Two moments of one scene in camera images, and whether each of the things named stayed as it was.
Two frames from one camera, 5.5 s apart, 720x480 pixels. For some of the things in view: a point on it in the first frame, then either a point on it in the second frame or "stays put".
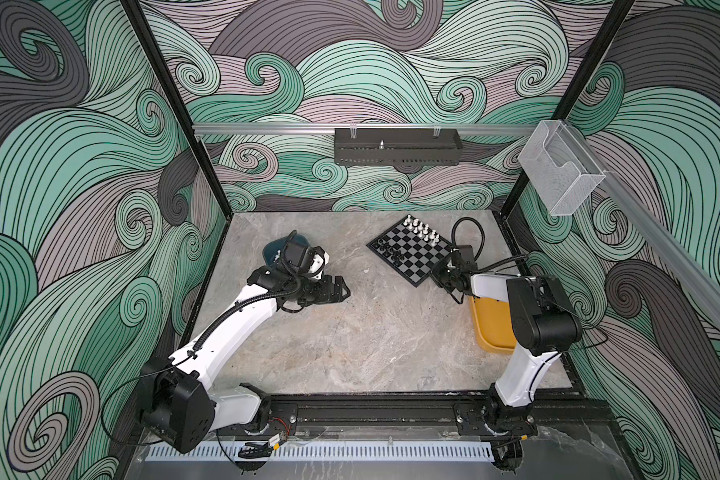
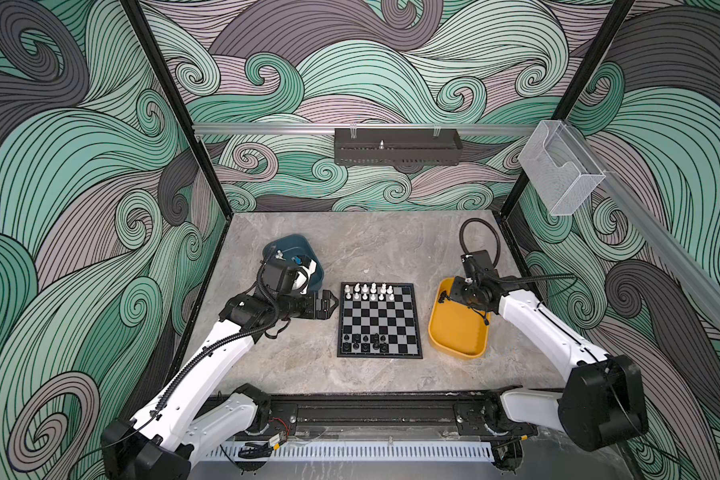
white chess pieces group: x=422 y=230 to x=372 y=293
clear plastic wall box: x=560 y=168 stays put
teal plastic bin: x=270 y=248 stays put
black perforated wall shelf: x=398 y=147 stays put
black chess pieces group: x=396 y=256 to x=374 y=342
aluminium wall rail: x=520 y=128 stays put
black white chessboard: x=411 y=248 to x=378 y=320
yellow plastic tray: x=493 y=323 to x=454 y=327
